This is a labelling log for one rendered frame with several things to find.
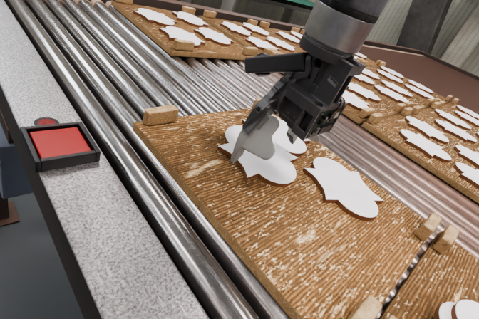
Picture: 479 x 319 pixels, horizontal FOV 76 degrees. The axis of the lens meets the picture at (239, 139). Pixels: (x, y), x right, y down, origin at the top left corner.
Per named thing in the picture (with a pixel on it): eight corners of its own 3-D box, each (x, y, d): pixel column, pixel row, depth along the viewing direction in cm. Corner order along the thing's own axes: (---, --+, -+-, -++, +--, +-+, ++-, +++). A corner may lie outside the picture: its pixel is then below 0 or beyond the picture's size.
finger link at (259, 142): (244, 180, 41) (291, 129, 41) (218, 152, 44) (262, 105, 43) (252, 184, 44) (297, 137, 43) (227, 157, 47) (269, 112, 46)
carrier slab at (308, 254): (333, 371, 29) (341, 363, 28) (131, 129, 50) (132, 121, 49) (429, 233, 53) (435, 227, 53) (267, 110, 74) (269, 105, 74)
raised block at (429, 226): (423, 243, 48) (435, 231, 46) (412, 234, 49) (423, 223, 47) (433, 229, 52) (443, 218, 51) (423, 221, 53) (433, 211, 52)
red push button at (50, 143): (40, 167, 38) (40, 159, 37) (28, 139, 41) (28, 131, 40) (91, 159, 42) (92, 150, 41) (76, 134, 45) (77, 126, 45)
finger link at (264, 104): (244, 130, 42) (289, 82, 41) (237, 124, 42) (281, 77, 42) (256, 140, 46) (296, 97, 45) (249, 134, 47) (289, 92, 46)
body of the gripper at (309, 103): (299, 145, 41) (346, 64, 34) (256, 109, 45) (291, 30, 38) (328, 135, 46) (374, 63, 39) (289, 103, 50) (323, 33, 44)
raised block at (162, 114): (145, 127, 49) (148, 112, 47) (140, 121, 50) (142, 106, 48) (176, 122, 53) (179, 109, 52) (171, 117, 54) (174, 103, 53)
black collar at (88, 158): (35, 173, 37) (35, 162, 36) (20, 137, 41) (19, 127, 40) (100, 161, 42) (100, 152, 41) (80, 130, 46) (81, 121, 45)
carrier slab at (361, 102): (358, 124, 88) (366, 111, 86) (264, 61, 110) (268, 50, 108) (402, 114, 112) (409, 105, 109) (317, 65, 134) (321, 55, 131)
